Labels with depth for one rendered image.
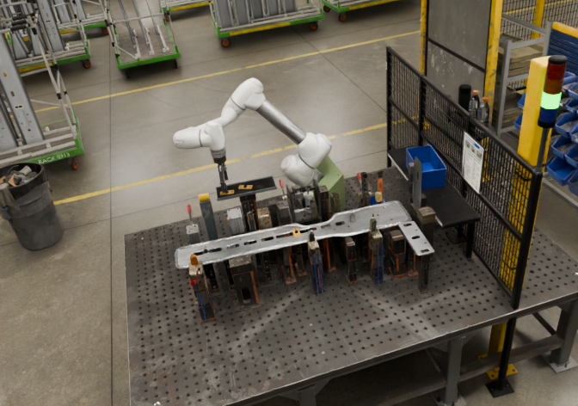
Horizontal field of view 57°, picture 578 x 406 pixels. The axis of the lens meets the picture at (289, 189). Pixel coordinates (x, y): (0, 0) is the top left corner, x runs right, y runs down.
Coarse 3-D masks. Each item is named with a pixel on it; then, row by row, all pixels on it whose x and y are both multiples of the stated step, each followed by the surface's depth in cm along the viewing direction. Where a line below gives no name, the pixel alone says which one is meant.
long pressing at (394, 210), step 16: (368, 208) 319; (384, 208) 317; (400, 208) 315; (320, 224) 311; (352, 224) 308; (368, 224) 306; (384, 224) 304; (224, 240) 308; (240, 240) 306; (256, 240) 305; (272, 240) 303; (288, 240) 302; (304, 240) 300; (176, 256) 301; (208, 256) 297; (224, 256) 296
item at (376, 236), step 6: (372, 234) 291; (378, 234) 290; (372, 240) 291; (378, 240) 289; (372, 246) 295; (378, 246) 292; (372, 252) 296; (378, 252) 294; (372, 258) 301; (378, 258) 298; (372, 264) 304; (378, 264) 301; (372, 270) 305; (378, 270) 303; (372, 276) 308; (378, 276) 305; (378, 282) 305
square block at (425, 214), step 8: (424, 208) 303; (424, 216) 298; (432, 216) 299; (424, 224) 301; (432, 224) 302; (424, 232) 304; (432, 232) 306; (432, 240) 309; (416, 256) 322; (432, 256) 316
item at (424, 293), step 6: (420, 258) 284; (426, 258) 282; (420, 264) 287; (426, 264) 285; (420, 270) 289; (426, 270) 287; (420, 276) 291; (426, 276) 292; (420, 282) 293; (426, 282) 294; (420, 288) 295; (426, 288) 295; (420, 294) 296; (426, 294) 295
